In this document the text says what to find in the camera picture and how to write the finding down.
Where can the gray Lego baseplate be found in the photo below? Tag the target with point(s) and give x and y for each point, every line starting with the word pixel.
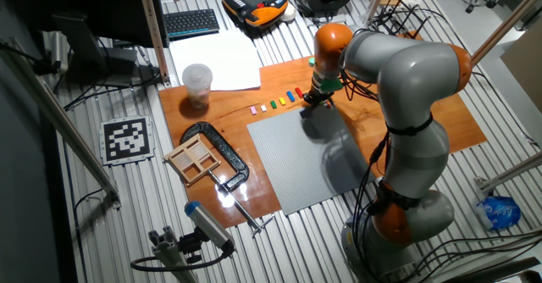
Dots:
pixel 292 168

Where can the black monitor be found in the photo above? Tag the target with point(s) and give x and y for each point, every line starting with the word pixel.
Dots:
pixel 106 3

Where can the aluminium camera mount post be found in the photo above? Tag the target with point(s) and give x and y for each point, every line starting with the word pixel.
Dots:
pixel 169 253

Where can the black keyboard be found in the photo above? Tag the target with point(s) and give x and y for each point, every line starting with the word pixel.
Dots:
pixel 190 22

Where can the long red Lego brick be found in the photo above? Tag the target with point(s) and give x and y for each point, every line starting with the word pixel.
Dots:
pixel 298 91

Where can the light pink Lego brick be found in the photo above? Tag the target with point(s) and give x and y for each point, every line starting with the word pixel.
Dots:
pixel 253 110

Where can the aluminium frame bar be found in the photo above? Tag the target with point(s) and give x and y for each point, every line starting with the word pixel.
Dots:
pixel 59 118

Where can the clear plastic cup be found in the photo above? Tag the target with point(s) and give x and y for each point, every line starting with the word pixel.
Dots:
pixel 197 84

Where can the black metal C-clamp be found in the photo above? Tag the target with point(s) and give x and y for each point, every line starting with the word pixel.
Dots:
pixel 230 153

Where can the short aluminium profile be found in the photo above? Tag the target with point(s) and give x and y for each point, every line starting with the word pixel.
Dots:
pixel 508 173

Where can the wooden compartment tray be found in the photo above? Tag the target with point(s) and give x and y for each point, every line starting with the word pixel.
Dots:
pixel 192 159

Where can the blue plastic bag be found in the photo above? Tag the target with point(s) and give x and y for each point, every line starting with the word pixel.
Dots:
pixel 499 212

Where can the gray camera blue cap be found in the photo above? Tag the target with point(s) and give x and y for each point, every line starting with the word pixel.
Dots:
pixel 209 225

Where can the black white marker board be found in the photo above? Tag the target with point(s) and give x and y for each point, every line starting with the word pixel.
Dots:
pixel 127 139

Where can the white paper sheets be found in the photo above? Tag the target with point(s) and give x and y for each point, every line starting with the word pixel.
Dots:
pixel 216 58

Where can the long blue Lego brick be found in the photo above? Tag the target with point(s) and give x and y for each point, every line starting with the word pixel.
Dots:
pixel 290 96

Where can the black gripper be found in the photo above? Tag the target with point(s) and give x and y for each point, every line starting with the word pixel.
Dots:
pixel 320 92

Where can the dark green Lego brick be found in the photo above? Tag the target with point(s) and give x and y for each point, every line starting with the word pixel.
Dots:
pixel 273 104

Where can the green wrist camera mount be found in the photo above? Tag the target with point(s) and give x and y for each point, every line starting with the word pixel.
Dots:
pixel 332 84

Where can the silver metal cylinder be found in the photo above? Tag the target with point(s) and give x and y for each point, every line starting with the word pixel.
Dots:
pixel 60 52

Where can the glossy wooden board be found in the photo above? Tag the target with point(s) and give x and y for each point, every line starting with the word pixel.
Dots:
pixel 457 126

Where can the brown cardboard panel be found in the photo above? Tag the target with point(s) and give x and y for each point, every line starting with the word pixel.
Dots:
pixel 525 71

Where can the white Lego brick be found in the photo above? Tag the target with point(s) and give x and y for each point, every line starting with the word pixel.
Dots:
pixel 263 108

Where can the wooden frame post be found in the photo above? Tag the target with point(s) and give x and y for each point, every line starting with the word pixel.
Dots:
pixel 512 18
pixel 152 29

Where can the white computer mouse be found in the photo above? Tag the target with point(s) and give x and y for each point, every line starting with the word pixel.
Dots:
pixel 289 14

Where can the gray orange robot arm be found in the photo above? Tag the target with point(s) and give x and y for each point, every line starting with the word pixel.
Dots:
pixel 415 79

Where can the yellow Lego brick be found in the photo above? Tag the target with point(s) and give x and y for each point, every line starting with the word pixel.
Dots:
pixel 282 101

